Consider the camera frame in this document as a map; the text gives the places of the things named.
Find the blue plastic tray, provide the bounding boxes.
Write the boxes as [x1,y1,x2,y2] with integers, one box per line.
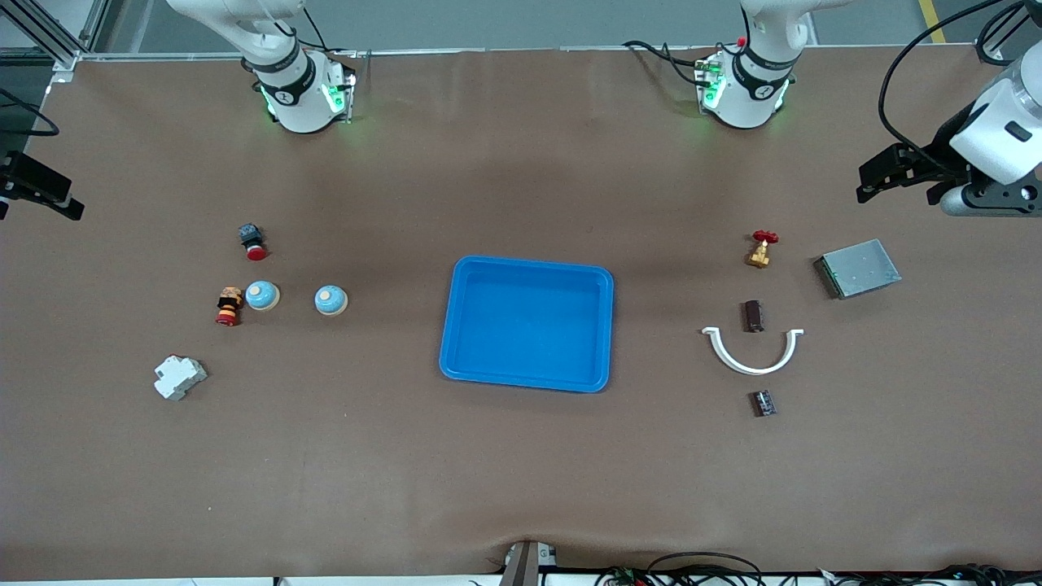
[439,256,615,394]

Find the grey metal module box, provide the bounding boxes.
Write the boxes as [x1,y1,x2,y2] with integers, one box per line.
[813,238,903,300]

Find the base connector box green light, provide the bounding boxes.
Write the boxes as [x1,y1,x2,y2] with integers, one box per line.
[324,50,359,125]
[694,50,727,111]

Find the orange emergency stop button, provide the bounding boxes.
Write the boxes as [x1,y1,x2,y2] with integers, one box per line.
[215,286,245,327]

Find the white circuit breaker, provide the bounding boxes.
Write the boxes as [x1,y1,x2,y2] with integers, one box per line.
[154,355,208,401]

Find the white curved plastic clamp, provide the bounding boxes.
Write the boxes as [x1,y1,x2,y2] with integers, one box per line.
[702,326,805,376]

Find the brown table mat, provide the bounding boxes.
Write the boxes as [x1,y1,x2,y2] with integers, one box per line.
[0,45,1042,580]

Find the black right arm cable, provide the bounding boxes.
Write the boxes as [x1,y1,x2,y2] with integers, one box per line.
[0,85,61,138]

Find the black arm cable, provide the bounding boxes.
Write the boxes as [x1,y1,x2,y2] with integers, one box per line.
[878,0,1028,176]
[0,85,61,138]

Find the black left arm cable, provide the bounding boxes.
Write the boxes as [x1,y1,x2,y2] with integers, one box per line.
[878,0,1028,176]

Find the brass valve red handle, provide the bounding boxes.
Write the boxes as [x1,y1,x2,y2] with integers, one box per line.
[745,230,780,269]

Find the aluminium frame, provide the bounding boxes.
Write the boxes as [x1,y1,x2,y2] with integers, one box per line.
[0,0,115,82]

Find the black base power cable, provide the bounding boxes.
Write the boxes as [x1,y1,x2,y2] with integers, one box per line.
[623,39,705,86]

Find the black cable bundle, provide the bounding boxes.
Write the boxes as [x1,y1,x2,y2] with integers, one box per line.
[594,552,1042,586]

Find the grey metal mount post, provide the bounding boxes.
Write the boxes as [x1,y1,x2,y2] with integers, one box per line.
[498,540,559,586]

